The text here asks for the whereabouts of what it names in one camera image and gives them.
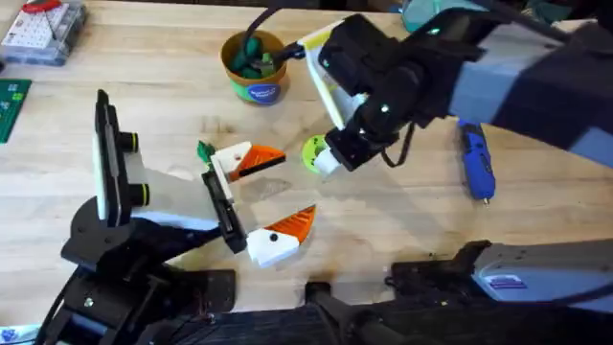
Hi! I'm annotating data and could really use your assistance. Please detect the teal object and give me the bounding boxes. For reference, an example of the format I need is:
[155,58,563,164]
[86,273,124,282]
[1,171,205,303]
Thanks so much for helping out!
[400,0,485,34]

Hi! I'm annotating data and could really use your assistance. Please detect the clear plastic parts box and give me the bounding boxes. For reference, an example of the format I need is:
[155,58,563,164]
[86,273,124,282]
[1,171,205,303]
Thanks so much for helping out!
[0,0,89,68]

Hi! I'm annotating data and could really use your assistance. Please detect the blue electric screwdriver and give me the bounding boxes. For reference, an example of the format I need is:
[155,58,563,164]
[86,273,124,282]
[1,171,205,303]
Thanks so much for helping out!
[457,119,497,208]

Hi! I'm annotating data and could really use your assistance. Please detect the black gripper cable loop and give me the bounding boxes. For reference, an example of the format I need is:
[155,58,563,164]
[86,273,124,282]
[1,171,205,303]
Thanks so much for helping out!
[380,121,416,169]

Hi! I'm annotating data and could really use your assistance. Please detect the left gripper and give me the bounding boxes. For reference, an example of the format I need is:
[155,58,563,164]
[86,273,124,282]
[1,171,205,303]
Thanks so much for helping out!
[119,140,318,269]

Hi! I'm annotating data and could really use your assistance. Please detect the brown tub with toys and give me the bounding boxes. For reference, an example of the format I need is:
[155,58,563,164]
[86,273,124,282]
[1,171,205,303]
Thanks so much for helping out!
[219,29,290,106]

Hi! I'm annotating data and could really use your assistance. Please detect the green board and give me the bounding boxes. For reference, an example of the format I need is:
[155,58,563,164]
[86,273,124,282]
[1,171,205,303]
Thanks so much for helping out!
[0,78,34,146]

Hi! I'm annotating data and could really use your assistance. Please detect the green toy vegetable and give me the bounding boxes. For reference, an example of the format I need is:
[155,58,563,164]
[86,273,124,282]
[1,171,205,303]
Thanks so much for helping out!
[196,139,217,167]

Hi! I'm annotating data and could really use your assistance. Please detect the black rail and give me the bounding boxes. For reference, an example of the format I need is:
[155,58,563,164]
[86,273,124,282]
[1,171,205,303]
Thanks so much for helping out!
[162,281,613,345]

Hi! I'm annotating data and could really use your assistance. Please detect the black camera cable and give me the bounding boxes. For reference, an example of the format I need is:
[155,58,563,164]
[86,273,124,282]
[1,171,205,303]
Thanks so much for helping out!
[238,0,307,66]

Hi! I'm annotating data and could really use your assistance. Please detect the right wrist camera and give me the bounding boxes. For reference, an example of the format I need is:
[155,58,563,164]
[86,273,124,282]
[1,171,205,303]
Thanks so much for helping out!
[318,12,408,97]

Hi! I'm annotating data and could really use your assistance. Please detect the green disc with holes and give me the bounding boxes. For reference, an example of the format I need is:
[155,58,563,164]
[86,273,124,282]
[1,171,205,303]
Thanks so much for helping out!
[300,133,331,175]

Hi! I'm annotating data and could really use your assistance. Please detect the left wrist upright plate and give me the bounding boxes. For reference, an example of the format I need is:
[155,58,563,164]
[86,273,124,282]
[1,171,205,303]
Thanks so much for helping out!
[91,88,122,228]

